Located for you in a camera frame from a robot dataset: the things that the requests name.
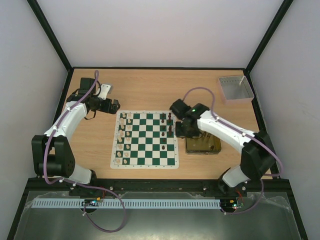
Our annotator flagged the silver pink tin lid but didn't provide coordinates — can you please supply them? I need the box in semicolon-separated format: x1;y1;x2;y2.
217;75;255;105

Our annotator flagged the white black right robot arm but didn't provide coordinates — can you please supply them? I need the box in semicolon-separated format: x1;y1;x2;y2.
169;99;280;196

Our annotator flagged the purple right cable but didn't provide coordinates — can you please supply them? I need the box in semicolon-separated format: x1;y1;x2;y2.
182;86;285;216

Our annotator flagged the black aluminium front rail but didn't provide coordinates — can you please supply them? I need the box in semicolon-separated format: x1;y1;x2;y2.
24;177;292;199

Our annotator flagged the gold square tin box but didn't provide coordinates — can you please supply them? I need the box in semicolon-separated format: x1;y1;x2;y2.
184;131;222;155

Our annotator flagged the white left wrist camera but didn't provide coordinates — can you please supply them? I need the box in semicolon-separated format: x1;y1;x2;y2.
97;84;113;100

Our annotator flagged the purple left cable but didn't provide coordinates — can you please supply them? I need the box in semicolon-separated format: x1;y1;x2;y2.
42;69;128;232

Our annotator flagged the green white chess board mat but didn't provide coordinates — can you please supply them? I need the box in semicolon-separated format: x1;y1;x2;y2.
110;110;180;170

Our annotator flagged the purple cable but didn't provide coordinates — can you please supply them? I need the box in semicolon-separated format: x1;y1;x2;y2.
42;69;128;232
182;86;285;216

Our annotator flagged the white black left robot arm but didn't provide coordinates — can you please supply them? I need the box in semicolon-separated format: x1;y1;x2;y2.
31;76;121;186

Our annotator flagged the brown chess piece second row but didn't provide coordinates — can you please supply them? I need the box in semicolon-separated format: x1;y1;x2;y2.
167;125;173;137

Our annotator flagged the light blue slotted cable duct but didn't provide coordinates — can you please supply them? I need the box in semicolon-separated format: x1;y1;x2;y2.
31;198;221;210

